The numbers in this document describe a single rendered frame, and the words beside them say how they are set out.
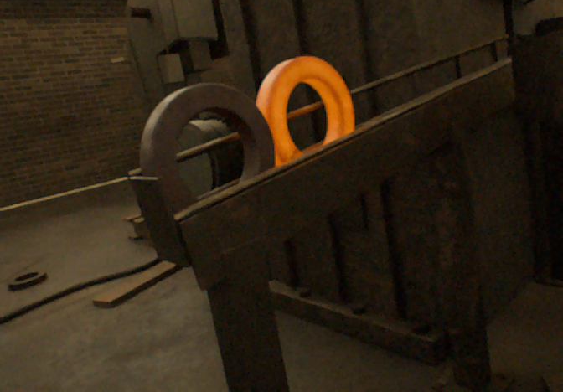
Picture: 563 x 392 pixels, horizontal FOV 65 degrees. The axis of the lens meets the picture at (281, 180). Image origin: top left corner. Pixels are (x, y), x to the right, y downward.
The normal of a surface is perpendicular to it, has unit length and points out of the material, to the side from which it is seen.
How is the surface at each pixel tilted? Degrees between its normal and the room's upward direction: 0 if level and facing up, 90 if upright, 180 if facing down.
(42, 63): 90
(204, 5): 92
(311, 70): 90
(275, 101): 90
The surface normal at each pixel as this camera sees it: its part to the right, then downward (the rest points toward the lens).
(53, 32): 0.65, 0.01
